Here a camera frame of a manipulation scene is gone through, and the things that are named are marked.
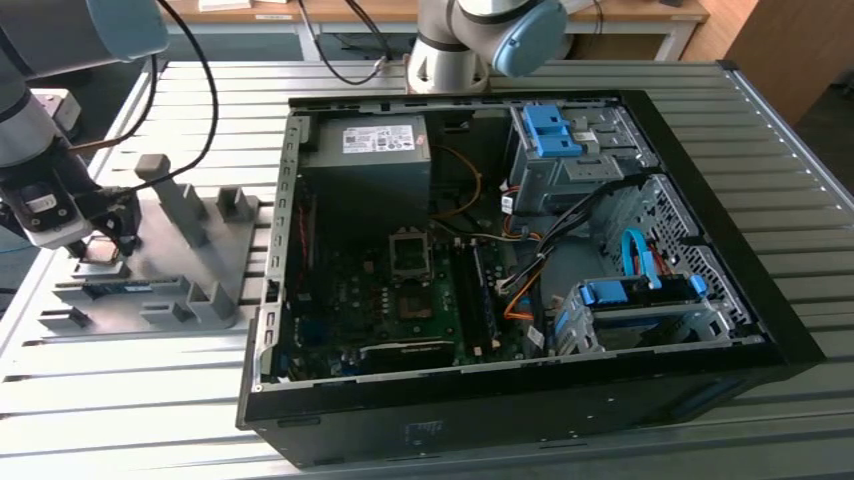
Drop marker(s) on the grey metal drive cage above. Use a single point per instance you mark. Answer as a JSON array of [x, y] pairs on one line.
[[587, 172]]

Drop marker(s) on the hard disk in blue carrier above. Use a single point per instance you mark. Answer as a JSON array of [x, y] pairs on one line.
[[603, 293]]

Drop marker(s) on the black PC case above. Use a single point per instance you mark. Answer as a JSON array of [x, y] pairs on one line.
[[467, 425]]

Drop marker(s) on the grey power supply unit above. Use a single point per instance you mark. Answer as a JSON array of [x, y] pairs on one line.
[[373, 180]]

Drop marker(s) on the blue RAM stick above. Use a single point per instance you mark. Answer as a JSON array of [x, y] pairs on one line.
[[113, 288]]

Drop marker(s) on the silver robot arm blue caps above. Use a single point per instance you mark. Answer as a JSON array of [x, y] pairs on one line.
[[67, 30]]

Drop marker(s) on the white box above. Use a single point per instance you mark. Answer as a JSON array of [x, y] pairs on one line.
[[223, 4]]

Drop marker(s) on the metal disk bay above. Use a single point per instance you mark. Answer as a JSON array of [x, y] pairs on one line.
[[667, 325]]

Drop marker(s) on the black graphics card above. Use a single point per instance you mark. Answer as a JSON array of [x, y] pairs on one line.
[[407, 352]]

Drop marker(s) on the brown wooden cabinet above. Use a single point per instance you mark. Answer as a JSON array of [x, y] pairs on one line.
[[794, 50]]

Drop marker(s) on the wooden desk white frame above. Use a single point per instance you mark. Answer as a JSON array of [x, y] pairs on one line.
[[233, 16]]

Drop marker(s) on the silver square CPU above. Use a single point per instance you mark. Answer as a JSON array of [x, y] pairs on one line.
[[101, 250]]

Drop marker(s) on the black RAM stick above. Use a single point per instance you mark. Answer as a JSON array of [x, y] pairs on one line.
[[485, 300]]

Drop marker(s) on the grey parts rack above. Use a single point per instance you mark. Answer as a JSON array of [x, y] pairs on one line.
[[160, 265]]

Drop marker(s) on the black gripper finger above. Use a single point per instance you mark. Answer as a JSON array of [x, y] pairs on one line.
[[127, 235], [76, 248]]

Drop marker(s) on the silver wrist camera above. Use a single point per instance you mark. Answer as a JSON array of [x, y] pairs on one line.
[[60, 105], [49, 217]]

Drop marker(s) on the CPU socket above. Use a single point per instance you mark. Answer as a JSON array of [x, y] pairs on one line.
[[416, 306]]

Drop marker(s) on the green motherboard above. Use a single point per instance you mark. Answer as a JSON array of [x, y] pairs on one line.
[[360, 310]]

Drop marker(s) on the blue drive carrier latch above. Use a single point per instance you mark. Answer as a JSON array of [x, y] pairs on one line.
[[559, 146], [543, 119]]

